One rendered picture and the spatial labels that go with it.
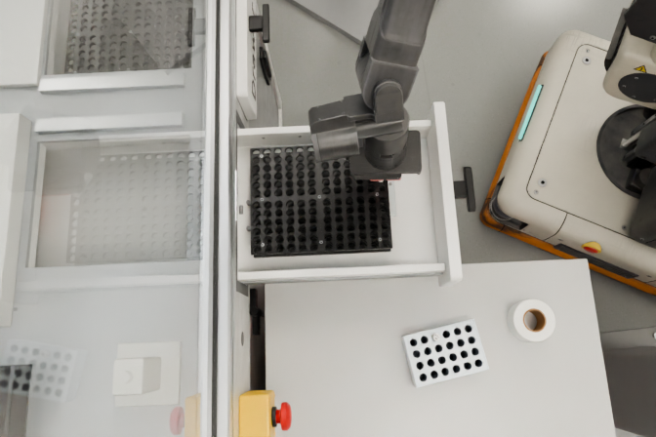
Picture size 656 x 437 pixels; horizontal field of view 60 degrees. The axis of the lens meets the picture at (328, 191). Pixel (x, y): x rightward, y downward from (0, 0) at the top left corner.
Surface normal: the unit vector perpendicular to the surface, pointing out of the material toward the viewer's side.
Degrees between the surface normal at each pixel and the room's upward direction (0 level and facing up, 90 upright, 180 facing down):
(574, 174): 0
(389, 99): 55
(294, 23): 0
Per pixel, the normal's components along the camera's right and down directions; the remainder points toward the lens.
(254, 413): -0.02, -0.25
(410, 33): 0.19, 0.47
